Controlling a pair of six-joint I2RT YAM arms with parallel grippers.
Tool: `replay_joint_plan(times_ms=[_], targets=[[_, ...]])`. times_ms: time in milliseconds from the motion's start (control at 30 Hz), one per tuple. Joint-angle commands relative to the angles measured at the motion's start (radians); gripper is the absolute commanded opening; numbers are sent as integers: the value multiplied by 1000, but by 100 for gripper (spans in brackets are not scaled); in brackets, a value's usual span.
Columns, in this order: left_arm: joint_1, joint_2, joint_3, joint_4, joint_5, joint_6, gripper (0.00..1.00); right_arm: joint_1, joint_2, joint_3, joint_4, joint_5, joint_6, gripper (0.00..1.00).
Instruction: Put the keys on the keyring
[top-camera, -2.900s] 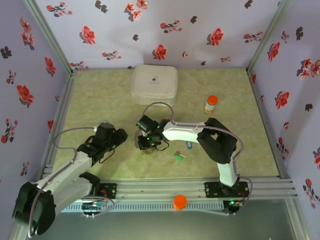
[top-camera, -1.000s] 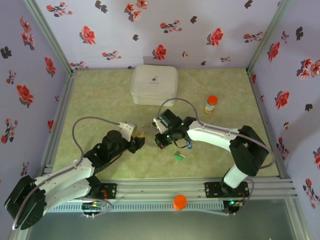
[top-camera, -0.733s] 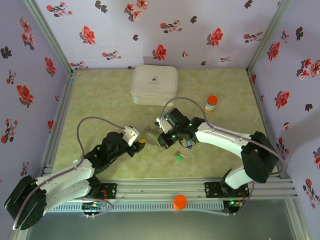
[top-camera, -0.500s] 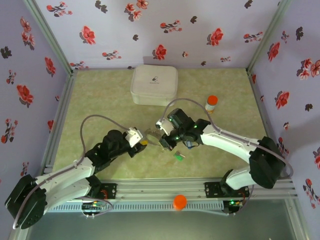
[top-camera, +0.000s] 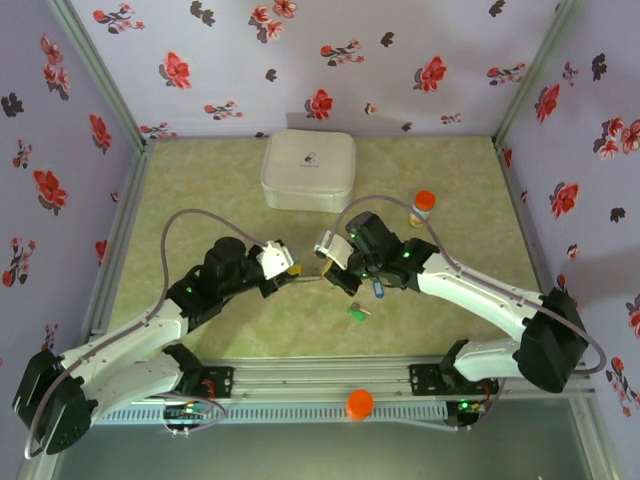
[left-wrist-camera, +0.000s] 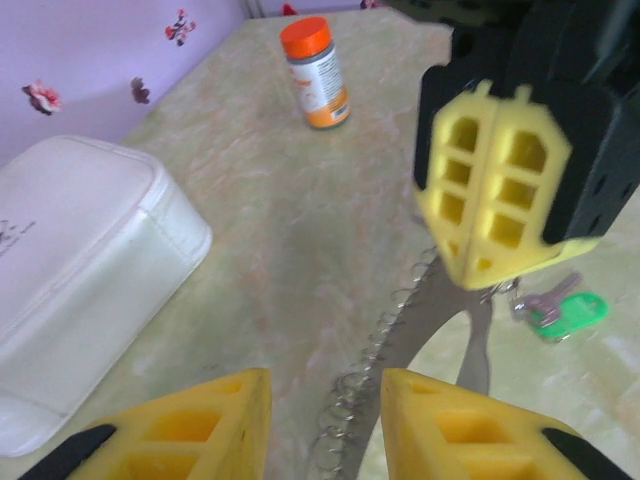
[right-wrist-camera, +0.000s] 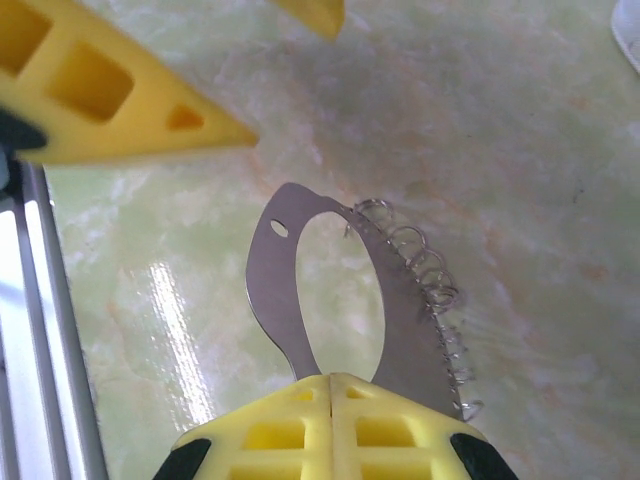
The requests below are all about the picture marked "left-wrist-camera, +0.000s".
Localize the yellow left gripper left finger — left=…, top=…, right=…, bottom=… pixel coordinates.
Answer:
left=19, top=367, right=274, bottom=480

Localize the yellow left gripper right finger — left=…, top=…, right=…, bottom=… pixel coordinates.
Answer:
left=382, top=367, right=634, bottom=480

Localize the silver keyring with chain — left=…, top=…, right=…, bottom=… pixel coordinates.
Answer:
left=312, top=244, right=521, bottom=480

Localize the green plastic-headed key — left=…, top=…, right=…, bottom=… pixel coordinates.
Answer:
left=524, top=291, right=610, bottom=346

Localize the orange-capped pill bottle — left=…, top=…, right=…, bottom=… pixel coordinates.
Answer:
left=279, top=16, right=353, bottom=131

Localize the white zippered case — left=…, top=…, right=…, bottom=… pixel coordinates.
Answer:
left=0, top=134, right=214, bottom=459

